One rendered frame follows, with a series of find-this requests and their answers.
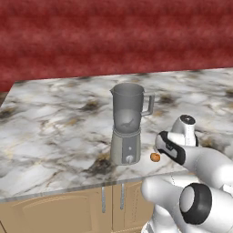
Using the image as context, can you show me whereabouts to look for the grey blender with clear jar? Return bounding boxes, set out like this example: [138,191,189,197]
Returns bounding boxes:
[109,82,156,167]

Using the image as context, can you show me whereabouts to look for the grey blender lid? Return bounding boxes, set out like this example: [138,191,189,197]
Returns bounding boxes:
[109,82,146,93]

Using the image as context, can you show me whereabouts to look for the orange tangerine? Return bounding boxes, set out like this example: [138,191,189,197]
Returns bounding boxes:
[150,152,162,163]

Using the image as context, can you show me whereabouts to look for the narrow beige cupboard door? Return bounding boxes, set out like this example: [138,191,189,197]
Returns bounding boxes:
[111,179,157,233]

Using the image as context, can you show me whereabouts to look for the wide beige cupboard door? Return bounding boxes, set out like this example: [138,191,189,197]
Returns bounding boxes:
[0,185,113,233]

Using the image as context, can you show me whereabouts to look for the grey cupboard door handle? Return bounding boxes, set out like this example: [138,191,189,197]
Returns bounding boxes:
[101,186,107,214]
[119,182,126,211]

